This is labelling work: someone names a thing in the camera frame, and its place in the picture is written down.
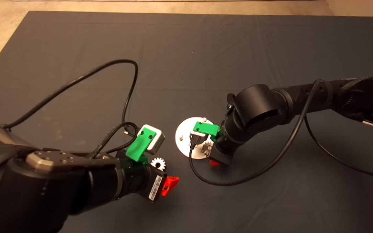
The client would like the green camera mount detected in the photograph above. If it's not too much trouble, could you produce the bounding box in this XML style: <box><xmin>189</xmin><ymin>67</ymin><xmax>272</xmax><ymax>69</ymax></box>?
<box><xmin>126</xmin><ymin>127</ymin><xmax>157</xmax><ymax>162</ymax></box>
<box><xmin>193</xmin><ymin>121</ymin><xmax>220</xmax><ymax>136</ymax></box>

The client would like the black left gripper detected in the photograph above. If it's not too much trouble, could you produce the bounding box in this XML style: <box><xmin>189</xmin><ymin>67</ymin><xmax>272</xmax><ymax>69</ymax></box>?
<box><xmin>130</xmin><ymin>163</ymin><xmax>180</xmax><ymax>203</ymax></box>

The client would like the round metal carrier plate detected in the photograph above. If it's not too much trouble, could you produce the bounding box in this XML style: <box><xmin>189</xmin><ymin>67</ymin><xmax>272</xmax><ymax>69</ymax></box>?
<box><xmin>175</xmin><ymin>116</ymin><xmax>214</xmax><ymax>160</ymax></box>

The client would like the dark grey table cloth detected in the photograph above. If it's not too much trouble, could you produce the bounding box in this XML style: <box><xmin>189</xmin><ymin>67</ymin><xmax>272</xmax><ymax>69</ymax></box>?
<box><xmin>0</xmin><ymin>12</ymin><xmax>373</xmax><ymax>233</ymax></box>

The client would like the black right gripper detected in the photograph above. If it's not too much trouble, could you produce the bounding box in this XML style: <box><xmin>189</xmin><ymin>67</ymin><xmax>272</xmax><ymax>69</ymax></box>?
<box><xmin>209</xmin><ymin>133</ymin><xmax>240</xmax><ymax>166</ymax></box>

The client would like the green left camera mount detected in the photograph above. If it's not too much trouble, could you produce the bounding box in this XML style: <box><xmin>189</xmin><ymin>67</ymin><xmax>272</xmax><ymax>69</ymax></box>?
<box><xmin>126</xmin><ymin>127</ymin><xmax>157</xmax><ymax>162</ymax></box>

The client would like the white plastic gear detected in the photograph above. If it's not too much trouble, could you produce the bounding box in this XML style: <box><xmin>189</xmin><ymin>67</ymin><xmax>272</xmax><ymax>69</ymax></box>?
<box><xmin>150</xmin><ymin>157</ymin><xmax>166</xmax><ymax>171</ymax></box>

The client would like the green right camera mount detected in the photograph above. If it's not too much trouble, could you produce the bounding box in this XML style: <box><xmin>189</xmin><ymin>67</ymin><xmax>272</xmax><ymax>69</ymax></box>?
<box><xmin>193</xmin><ymin>121</ymin><xmax>220</xmax><ymax>136</ymax></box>

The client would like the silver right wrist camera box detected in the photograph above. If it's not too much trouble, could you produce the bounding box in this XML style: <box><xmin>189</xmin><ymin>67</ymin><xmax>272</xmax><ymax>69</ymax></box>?
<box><xmin>191</xmin><ymin>120</ymin><xmax>206</xmax><ymax>136</ymax></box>

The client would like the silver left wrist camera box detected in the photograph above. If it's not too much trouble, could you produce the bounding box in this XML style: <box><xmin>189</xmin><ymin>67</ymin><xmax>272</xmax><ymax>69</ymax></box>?
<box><xmin>138</xmin><ymin>124</ymin><xmax>166</xmax><ymax>155</ymax></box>

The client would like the small steel spur gear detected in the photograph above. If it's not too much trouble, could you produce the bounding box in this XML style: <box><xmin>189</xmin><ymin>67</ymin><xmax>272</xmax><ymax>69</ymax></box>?
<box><xmin>201</xmin><ymin>141</ymin><xmax>214</xmax><ymax>156</ymax></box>

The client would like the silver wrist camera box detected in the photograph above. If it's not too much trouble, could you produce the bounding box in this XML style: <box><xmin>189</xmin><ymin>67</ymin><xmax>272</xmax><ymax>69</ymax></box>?
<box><xmin>191</xmin><ymin>120</ymin><xmax>206</xmax><ymax>136</ymax></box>
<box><xmin>138</xmin><ymin>124</ymin><xmax>166</xmax><ymax>155</ymax></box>

